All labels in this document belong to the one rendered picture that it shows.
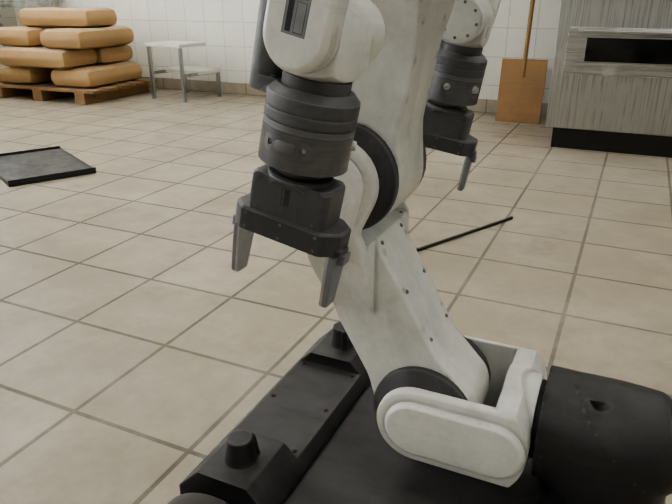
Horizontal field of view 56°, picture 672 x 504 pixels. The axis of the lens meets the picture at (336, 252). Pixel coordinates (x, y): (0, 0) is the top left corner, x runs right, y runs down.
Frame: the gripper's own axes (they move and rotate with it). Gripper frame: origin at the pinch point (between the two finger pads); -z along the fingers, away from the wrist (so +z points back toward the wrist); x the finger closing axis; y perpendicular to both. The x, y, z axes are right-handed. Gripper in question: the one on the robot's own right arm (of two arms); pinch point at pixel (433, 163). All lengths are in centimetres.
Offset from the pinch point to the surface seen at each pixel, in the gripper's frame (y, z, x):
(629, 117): -274, -30, -52
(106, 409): 15, -67, 54
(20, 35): -309, -80, 405
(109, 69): -334, -96, 337
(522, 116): -349, -58, 6
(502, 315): -59, -55, -19
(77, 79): -306, -102, 346
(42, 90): -303, -118, 379
